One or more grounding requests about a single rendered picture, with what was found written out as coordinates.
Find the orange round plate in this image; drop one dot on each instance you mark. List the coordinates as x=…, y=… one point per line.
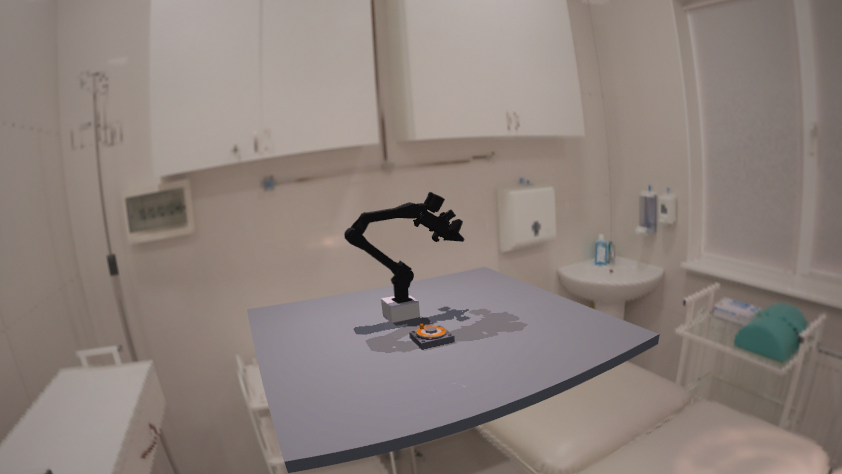
x=421, y=332

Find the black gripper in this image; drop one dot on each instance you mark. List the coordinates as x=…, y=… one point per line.
x=448, y=232

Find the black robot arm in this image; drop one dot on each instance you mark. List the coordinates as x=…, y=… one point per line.
x=403, y=275

